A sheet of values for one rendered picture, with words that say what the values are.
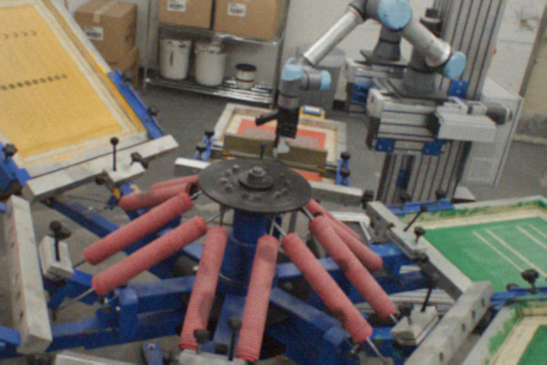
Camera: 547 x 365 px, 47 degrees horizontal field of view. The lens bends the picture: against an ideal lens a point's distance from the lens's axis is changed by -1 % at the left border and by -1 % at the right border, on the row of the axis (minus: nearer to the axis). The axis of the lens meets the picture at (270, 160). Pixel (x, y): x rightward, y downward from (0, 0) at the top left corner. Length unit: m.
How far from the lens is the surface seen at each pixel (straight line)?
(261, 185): 1.60
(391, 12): 2.43
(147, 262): 1.54
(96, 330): 1.71
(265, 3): 5.61
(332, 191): 2.27
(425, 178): 3.27
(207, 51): 5.85
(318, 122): 3.05
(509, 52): 6.34
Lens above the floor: 2.03
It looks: 24 degrees down
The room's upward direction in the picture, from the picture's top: 9 degrees clockwise
